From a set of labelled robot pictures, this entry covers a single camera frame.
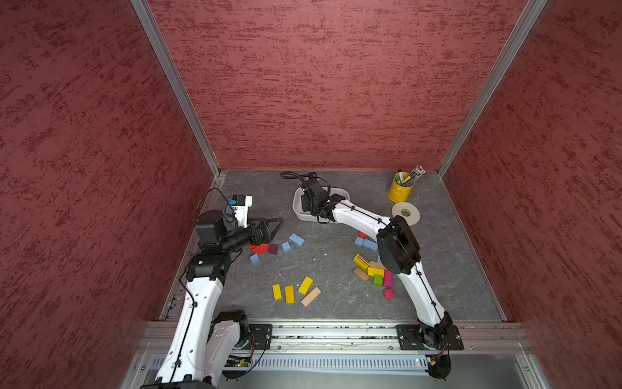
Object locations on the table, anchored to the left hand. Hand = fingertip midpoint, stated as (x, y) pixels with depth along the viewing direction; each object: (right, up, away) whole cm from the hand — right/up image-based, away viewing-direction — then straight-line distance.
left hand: (273, 225), depth 73 cm
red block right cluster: (+26, -2, -7) cm, 27 cm away
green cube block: (+35, -21, +11) cm, 42 cm away
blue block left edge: (-10, -15, +17) cm, 25 cm away
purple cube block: (-4, -12, +20) cm, 23 cm away
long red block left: (-9, -12, +19) cm, 25 cm away
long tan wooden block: (+12, -26, +10) cm, 30 cm away
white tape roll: (+54, +2, +34) cm, 64 cm away
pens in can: (+52, +16, +30) cm, 63 cm away
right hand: (+10, +7, +27) cm, 29 cm away
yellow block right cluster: (+34, -19, +14) cm, 41 cm away
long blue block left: (+5, -9, +22) cm, 25 cm away
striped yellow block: (+30, -16, +15) cm, 37 cm away
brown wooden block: (+30, -20, +15) cm, 39 cm away
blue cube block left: (+1, -11, +21) cm, 24 cm away
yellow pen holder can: (+50, +10, +31) cm, 60 cm away
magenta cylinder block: (+38, -25, +9) cm, 47 cm away
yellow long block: (+9, -23, +12) cm, 27 cm away
